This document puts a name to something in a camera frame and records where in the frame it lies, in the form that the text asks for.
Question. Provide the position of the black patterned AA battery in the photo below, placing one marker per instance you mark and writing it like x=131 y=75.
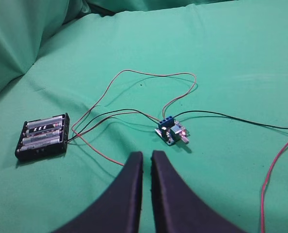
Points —
x=43 y=129

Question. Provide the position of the blue motor controller board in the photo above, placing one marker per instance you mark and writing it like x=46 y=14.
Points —
x=171 y=131

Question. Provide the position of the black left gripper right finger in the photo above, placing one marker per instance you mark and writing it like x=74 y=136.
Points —
x=176 y=208

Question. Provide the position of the green backdrop cloth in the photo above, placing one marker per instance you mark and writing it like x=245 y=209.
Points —
x=25 y=25

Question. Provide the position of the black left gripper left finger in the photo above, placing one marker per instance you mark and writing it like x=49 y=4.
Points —
x=118 y=209

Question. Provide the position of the silver aa battery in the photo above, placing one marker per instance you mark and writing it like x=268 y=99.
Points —
x=29 y=141
x=42 y=122

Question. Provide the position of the silver AA battery top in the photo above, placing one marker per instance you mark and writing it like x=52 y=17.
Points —
x=42 y=122

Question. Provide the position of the black battery holder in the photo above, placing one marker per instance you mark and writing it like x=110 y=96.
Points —
x=46 y=149

